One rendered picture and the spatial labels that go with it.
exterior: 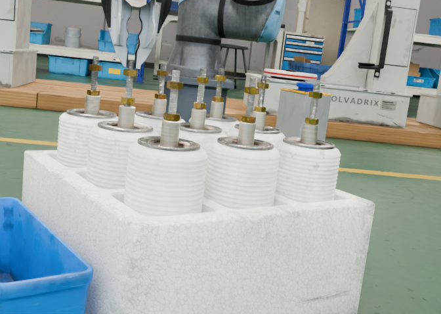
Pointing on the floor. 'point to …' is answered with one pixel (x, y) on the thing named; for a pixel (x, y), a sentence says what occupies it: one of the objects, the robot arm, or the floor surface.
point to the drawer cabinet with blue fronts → (299, 48)
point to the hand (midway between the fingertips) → (131, 57)
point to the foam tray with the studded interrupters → (205, 249)
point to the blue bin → (38, 266)
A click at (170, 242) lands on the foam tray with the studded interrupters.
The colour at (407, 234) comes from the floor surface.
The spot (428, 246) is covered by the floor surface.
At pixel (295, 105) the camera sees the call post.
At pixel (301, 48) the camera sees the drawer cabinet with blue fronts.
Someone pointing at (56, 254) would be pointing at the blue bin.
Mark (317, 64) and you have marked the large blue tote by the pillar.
